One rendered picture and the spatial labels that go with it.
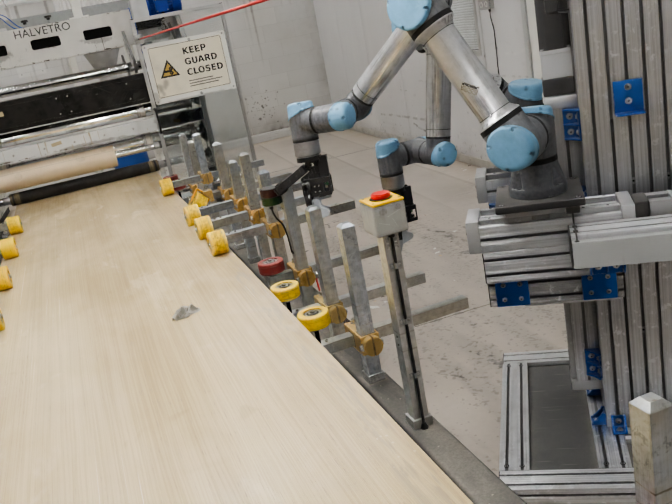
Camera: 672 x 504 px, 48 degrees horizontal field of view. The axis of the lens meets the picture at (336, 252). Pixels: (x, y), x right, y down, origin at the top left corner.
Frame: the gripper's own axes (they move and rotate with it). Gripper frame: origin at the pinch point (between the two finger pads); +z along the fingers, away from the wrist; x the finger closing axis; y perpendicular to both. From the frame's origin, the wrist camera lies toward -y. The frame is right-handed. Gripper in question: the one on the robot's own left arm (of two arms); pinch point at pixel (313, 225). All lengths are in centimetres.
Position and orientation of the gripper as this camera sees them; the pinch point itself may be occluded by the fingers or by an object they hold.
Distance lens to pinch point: 219.2
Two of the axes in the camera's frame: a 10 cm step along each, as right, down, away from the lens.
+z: 1.7, 9.6, 2.1
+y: 9.8, -1.5, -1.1
